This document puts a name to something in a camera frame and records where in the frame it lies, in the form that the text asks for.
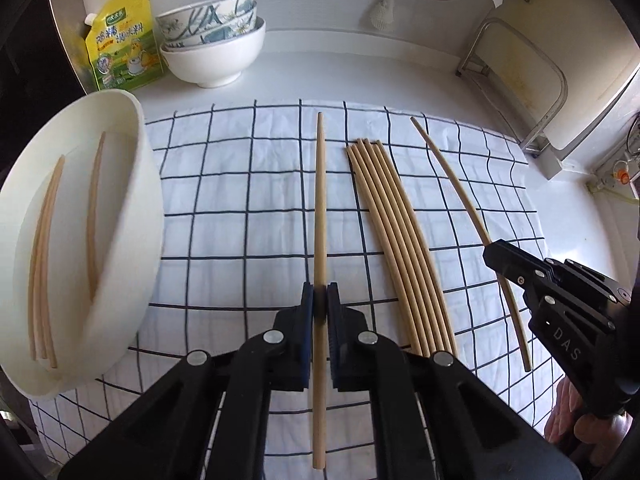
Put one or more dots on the white round tray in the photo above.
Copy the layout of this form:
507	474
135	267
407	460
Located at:
70	260

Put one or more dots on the row of wooden chopsticks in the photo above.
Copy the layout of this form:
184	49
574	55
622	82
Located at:
399	250

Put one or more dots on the blue patterned bowl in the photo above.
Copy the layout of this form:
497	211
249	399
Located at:
210	15
225	35

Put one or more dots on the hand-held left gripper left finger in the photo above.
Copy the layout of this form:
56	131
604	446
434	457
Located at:
305	330

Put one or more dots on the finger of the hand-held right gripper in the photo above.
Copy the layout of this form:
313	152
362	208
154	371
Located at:
585	282
565	340

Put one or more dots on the yellow seasoning pouch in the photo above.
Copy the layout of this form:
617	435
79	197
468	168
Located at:
125	45

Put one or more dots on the person's right hand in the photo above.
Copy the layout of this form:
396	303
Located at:
565	400

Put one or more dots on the pale cutting board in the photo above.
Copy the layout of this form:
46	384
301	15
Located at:
510	75

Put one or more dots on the plain white bowl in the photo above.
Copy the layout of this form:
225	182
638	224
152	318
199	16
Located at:
215	65

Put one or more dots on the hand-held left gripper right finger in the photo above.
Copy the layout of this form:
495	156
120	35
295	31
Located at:
334	330

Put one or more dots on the white checked cloth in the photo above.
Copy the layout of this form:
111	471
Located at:
240	220

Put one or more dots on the black range hood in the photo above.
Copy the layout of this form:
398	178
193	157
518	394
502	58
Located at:
65	25

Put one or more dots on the white cutting board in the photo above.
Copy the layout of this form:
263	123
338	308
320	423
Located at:
595	120

